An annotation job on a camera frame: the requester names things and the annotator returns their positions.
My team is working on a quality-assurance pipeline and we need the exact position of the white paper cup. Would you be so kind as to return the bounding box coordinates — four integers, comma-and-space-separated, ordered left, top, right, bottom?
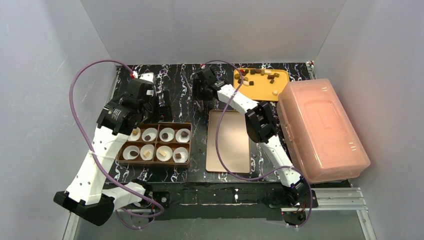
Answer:
156, 145, 173, 162
175, 128, 191, 143
122, 145, 140, 161
172, 147, 189, 164
141, 127, 158, 142
139, 144, 155, 161
128, 127, 142, 142
159, 127, 175, 142

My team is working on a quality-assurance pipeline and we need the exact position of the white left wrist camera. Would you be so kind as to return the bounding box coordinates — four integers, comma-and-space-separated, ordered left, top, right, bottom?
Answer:
138, 72, 157, 85

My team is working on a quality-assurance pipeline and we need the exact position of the yellow tray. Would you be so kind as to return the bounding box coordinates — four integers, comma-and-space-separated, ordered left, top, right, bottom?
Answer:
233, 68, 289, 102

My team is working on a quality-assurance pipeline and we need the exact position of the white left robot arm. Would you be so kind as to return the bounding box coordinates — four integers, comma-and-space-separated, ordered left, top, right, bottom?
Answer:
53, 77, 165, 226

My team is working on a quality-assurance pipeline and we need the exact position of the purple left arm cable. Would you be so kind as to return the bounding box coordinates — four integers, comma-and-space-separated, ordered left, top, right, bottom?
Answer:
68, 59, 165, 231

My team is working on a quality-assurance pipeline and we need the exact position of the pink plastic storage box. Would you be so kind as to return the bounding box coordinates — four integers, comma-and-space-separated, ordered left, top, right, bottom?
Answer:
277, 79, 371, 184

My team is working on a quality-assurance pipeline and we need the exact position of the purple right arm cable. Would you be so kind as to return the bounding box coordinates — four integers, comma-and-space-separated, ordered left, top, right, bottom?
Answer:
202, 59, 314, 228

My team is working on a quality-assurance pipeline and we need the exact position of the rose gold box lid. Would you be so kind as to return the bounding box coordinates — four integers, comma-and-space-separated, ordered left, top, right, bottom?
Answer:
205, 110, 251, 174

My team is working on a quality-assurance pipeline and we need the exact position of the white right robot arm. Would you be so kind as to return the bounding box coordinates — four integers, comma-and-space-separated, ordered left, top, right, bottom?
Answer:
192, 67, 313, 205

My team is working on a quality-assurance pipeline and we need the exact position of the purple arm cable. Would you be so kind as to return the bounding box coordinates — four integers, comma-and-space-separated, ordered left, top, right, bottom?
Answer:
202, 59, 314, 228
68, 59, 165, 231

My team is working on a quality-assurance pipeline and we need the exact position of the aluminium frame rail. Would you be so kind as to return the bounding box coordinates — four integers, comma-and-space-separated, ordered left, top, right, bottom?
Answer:
62, 187, 377, 240

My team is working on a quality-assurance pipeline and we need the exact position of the brown chocolate box tray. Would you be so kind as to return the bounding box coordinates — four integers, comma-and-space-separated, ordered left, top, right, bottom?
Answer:
117, 122, 192, 168

